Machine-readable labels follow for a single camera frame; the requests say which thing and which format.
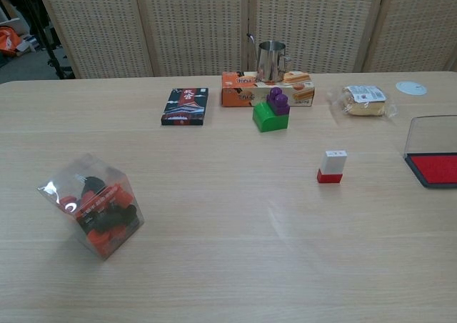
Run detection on red and white stamp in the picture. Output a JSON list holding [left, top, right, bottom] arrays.
[[316, 149, 348, 184]]

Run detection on green toy building block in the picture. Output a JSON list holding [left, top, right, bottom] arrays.
[[252, 101, 290, 134]]

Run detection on orange wafer biscuit box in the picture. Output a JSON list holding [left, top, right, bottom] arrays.
[[220, 71, 316, 107]]

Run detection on dark palace print card box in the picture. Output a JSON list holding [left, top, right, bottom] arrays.
[[160, 87, 209, 127]]

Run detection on purple toy building block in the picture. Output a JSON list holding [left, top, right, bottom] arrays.
[[267, 87, 290, 116]]

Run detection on stainless steel pitcher cup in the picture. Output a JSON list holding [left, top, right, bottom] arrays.
[[255, 41, 292, 82]]

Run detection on rattan folding screen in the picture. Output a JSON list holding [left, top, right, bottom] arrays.
[[34, 0, 457, 79]]

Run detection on plastic wrapped bread pack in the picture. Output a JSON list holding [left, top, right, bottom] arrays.
[[326, 84, 398, 119]]

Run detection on clear box red black pieces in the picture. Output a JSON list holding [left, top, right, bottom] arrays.
[[36, 154, 145, 261]]

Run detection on white round table grommet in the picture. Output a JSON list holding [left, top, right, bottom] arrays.
[[395, 81, 428, 96]]

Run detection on black tripod stand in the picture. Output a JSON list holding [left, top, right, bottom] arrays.
[[21, 0, 74, 80]]

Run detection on orange bag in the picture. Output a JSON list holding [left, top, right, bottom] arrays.
[[0, 25, 22, 54]]

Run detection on thin black hanging cable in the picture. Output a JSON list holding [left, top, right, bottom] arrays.
[[245, 31, 255, 72]]

